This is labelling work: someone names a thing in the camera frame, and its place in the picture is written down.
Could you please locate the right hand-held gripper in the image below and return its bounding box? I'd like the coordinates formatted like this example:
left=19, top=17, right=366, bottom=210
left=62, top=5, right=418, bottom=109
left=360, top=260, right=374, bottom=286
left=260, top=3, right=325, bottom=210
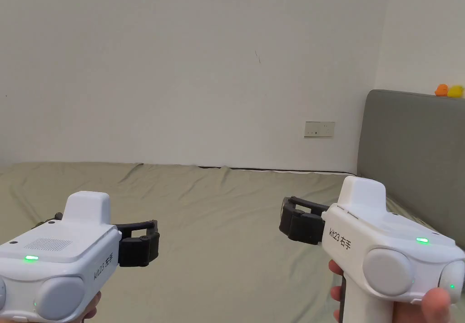
left=278, top=175, right=465, bottom=323

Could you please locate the bed with pale green sheet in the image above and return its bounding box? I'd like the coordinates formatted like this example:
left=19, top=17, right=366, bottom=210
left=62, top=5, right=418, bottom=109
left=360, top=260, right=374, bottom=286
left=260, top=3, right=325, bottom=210
left=0, top=161, right=465, bottom=323

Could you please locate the person's left hand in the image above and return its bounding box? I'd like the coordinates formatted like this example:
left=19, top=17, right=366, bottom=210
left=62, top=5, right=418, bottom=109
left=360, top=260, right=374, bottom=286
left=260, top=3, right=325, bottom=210
left=80, top=291, right=103, bottom=323

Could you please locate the black cable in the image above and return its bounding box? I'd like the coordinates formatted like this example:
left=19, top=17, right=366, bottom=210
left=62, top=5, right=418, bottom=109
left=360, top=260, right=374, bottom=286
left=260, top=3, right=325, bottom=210
left=198, top=165, right=359, bottom=176

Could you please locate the grey padded headboard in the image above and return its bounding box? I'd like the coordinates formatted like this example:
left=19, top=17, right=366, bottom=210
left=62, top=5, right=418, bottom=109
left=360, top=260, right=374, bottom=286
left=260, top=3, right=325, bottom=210
left=357, top=89, right=465, bottom=250

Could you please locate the person's right hand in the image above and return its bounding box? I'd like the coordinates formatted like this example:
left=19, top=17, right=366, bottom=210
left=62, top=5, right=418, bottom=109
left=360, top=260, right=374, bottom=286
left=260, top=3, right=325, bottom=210
left=328, top=259, right=465, bottom=323

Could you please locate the white wall socket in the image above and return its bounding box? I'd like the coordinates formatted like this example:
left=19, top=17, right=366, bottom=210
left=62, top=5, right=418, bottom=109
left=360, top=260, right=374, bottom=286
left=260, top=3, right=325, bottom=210
left=304, top=121, right=336, bottom=139

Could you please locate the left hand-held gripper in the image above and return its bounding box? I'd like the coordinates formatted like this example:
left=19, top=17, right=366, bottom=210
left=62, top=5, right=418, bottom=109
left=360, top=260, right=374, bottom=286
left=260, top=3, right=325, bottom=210
left=0, top=191, right=161, bottom=323

